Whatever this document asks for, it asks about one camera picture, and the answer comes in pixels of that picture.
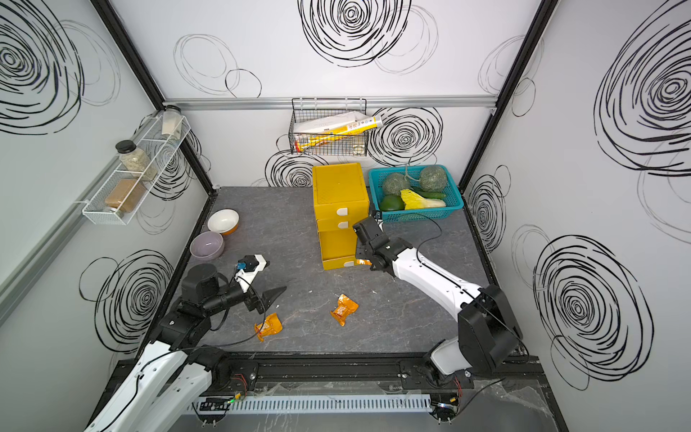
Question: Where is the left netted melon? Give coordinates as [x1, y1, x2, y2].
[381, 172, 411, 196]

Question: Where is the green cucumber toy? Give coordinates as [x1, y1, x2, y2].
[411, 186, 446, 200]

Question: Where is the black wire wall basket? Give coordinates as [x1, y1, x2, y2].
[288, 97, 368, 157]

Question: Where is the right netted melon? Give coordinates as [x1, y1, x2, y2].
[419, 165, 448, 193]

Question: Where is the clear jar white lid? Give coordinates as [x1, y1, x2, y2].
[161, 105, 183, 140]

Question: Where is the yellow white box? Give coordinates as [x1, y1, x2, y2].
[293, 111, 383, 152]

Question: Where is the yellow plastic drawer cabinet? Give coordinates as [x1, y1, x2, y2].
[312, 163, 370, 270]

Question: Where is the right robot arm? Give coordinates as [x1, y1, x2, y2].
[354, 217, 522, 376]

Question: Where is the netted melon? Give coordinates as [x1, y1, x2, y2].
[419, 165, 448, 193]
[381, 172, 411, 196]

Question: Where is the white wire wall shelf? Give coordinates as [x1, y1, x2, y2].
[82, 110, 194, 226]

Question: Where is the green avocado toy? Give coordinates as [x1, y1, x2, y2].
[379, 194, 406, 212]

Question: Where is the white slotted cable duct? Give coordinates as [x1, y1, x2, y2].
[187, 394, 433, 416]

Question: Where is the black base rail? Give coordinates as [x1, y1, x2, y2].
[203, 353, 543, 396]

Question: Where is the teal plastic basket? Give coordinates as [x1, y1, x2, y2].
[368, 165, 464, 222]

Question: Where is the purple bowl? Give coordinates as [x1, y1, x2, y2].
[189, 231, 225, 261]

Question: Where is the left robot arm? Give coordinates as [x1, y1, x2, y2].
[86, 255, 285, 431]

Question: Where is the white orange bowl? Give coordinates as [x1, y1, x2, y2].
[207, 209, 239, 236]

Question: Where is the spice jar black lid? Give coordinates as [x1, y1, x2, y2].
[115, 140, 158, 182]

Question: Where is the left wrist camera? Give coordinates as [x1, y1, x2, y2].
[233, 254, 269, 293]

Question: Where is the brown block container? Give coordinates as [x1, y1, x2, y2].
[104, 179, 147, 213]

